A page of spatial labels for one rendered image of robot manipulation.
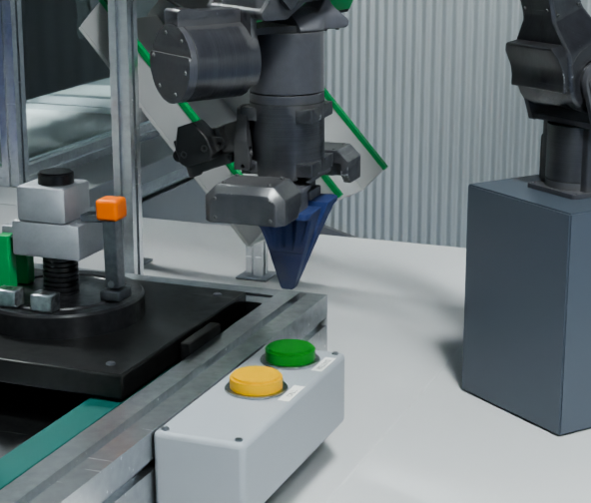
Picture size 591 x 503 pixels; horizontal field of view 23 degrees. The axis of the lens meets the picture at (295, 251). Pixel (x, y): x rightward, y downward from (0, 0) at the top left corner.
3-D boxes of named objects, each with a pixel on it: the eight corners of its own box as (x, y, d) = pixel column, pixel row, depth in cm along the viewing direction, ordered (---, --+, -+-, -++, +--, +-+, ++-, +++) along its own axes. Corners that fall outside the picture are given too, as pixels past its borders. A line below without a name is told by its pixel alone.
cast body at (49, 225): (105, 249, 124) (102, 169, 122) (79, 261, 120) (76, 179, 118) (19, 241, 127) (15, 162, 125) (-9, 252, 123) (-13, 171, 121)
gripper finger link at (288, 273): (324, 205, 111) (252, 199, 114) (308, 215, 108) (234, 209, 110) (324, 291, 113) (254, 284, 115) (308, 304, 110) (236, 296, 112)
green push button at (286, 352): (321, 364, 117) (322, 341, 117) (304, 380, 113) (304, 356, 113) (276, 358, 118) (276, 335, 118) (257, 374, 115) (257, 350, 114)
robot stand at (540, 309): (675, 406, 134) (690, 194, 128) (559, 437, 127) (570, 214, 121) (571, 363, 145) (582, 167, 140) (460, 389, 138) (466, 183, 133)
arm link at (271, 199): (362, 75, 118) (291, 72, 120) (281, 112, 101) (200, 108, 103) (362, 175, 120) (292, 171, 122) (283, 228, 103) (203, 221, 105)
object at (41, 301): (61, 308, 119) (60, 290, 119) (51, 313, 118) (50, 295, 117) (39, 306, 120) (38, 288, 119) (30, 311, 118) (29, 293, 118)
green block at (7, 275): (18, 289, 124) (15, 233, 123) (10, 292, 123) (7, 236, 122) (6, 287, 125) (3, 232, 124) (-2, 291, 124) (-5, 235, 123)
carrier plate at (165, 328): (247, 312, 132) (247, 289, 131) (122, 400, 110) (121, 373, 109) (17, 285, 140) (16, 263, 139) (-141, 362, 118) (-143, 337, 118)
